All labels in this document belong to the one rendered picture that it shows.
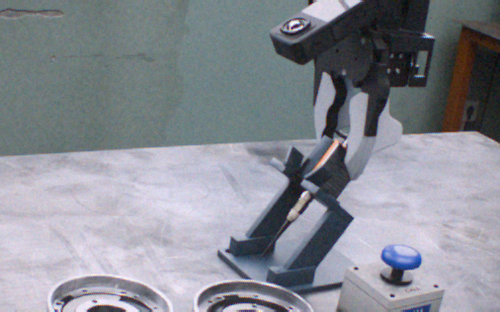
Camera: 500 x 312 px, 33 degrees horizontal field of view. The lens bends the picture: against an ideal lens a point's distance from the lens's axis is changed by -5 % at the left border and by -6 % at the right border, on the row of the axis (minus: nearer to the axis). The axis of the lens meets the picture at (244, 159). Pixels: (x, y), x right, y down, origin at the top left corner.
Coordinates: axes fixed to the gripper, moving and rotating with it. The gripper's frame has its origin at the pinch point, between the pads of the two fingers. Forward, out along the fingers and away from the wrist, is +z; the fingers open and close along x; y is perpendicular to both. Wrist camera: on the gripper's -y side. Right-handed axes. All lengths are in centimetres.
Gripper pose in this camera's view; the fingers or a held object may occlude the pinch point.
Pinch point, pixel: (335, 159)
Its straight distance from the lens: 88.2
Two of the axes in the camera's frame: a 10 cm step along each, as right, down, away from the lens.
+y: 8.5, -0.6, 5.3
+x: -5.1, -3.6, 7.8
